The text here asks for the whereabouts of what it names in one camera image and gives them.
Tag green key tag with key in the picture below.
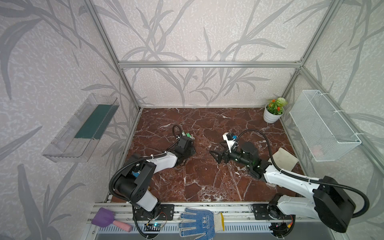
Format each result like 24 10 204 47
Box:
186 133 195 140

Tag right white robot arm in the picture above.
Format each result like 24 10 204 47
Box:
210 133 370 233

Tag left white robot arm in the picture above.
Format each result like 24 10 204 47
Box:
109 125 196 218

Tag beige sponge pad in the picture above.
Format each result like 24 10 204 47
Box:
273 148 299 171

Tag potted plant white pot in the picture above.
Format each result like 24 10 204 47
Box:
264 97 288 124

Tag blue white work glove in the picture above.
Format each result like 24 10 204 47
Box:
178 208 225 240

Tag green circuit board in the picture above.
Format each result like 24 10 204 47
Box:
144 222 166 232

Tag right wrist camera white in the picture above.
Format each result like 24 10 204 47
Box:
223 132 238 153

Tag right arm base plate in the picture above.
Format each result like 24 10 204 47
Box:
251 204 292 221

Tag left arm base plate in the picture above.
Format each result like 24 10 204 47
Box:
133 204 175 221

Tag white wire mesh basket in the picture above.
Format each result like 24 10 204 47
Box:
290 90 362 162

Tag purple scoop pink handle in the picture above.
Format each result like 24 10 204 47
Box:
91 208 133 232

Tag clear plastic wall shelf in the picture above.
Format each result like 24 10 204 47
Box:
42 94 120 163

